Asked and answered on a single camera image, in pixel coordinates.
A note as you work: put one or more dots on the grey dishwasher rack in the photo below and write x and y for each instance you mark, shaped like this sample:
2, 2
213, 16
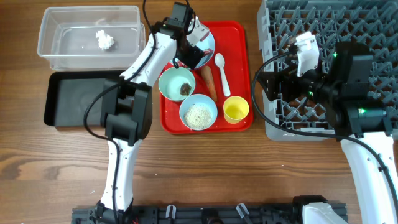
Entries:
373, 23

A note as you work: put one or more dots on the crumpled white tissue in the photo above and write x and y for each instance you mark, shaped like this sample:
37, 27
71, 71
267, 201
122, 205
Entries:
105, 41

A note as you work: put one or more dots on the brown food scrap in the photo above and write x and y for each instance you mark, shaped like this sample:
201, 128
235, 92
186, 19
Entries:
185, 89

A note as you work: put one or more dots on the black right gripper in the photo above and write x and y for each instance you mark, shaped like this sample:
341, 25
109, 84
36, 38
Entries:
289, 78

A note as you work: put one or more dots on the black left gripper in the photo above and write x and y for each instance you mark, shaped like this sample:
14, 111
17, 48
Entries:
193, 58

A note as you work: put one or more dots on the light blue bowl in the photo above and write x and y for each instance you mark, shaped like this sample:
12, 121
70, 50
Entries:
199, 99

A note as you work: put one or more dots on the orange carrot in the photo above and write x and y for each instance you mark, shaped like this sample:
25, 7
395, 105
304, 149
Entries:
207, 76

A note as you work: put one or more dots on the black waste tray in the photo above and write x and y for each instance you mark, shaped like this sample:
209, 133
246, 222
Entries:
70, 93

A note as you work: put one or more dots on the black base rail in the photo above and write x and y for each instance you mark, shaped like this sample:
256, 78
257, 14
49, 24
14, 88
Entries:
268, 213

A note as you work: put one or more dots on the yellow plastic cup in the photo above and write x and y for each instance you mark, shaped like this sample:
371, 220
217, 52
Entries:
235, 109

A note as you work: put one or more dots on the red plastic tray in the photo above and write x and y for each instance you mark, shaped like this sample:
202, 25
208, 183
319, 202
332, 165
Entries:
230, 41

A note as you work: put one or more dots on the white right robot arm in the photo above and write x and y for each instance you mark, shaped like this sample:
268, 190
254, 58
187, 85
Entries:
360, 122

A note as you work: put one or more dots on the mint green bowl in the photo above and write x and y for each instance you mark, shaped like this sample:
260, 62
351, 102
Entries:
172, 79

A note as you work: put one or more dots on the white plastic spoon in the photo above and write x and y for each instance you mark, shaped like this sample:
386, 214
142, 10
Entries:
220, 63

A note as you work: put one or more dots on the white rice pile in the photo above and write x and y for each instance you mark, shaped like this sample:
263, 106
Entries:
198, 117

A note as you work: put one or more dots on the red snack wrapper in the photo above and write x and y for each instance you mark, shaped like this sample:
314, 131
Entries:
208, 53

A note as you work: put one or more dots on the light blue plate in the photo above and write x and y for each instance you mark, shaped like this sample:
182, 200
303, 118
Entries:
207, 46

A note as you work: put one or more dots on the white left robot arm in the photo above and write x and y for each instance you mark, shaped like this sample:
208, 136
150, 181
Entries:
126, 112

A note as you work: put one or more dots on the clear plastic waste bin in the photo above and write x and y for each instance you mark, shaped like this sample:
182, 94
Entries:
67, 37

